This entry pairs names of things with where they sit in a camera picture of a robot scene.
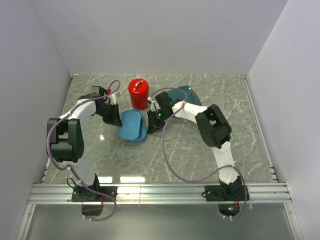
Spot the red ribbed cup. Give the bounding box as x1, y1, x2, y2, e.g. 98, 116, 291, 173
129, 88, 149, 111

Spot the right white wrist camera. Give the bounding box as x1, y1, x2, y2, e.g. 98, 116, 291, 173
147, 96, 161, 112

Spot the blue lunch box base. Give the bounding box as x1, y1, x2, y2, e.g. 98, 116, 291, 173
125, 117, 147, 143

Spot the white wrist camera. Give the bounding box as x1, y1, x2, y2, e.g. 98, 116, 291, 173
106, 91, 121, 105
147, 96, 161, 112

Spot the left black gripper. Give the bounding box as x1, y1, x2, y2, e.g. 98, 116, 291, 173
96, 102, 123, 127

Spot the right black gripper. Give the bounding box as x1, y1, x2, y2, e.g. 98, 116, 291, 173
147, 109, 168, 134

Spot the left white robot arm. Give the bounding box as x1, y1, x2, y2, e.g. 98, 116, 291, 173
46, 86, 123, 201

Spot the red round cup lid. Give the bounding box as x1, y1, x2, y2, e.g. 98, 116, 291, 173
128, 78, 149, 96

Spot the blue lunch box lid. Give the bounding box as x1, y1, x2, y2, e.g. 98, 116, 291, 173
119, 109, 142, 143

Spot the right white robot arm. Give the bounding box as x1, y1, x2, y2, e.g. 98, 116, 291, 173
147, 91, 248, 200

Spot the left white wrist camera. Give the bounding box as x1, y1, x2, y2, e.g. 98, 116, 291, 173
106, 91, 121, 105

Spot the dark teal square plate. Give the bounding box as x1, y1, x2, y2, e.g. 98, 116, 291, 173
167, 85, 202, 106

